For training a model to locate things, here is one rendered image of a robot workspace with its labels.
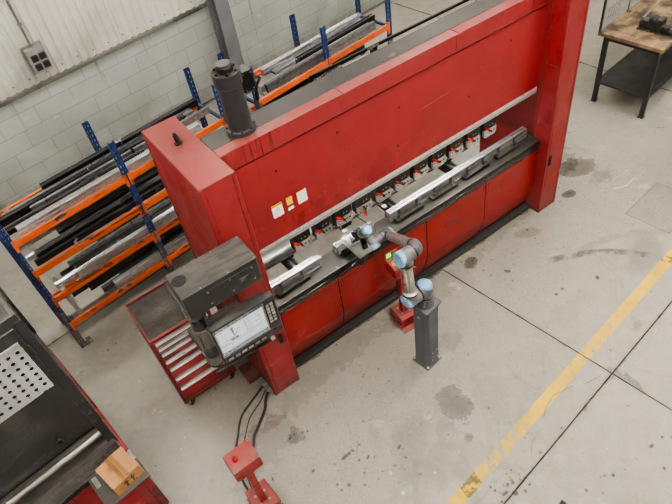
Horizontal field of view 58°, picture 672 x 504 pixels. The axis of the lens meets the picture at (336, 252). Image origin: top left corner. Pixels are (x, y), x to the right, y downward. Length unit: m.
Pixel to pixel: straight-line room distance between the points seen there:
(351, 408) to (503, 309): 1.66
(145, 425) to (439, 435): 2.45
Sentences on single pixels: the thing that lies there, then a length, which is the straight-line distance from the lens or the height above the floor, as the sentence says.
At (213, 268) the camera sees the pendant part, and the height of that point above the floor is 1.95.
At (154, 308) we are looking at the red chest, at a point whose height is 0.98.
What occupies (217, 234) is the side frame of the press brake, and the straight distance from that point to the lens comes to 3.87.
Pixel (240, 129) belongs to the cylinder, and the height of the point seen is 2.35.
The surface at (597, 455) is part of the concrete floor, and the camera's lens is 5.11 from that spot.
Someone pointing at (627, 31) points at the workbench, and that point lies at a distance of 7.92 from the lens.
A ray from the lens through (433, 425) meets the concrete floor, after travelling 5.06.
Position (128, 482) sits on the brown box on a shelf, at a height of 1.04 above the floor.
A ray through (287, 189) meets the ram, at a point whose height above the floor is 1.79.
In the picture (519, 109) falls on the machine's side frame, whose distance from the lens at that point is 6.13.
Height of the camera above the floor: 4.49
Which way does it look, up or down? 46 degrees down
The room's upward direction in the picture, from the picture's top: 10 degrees counter-clockwise
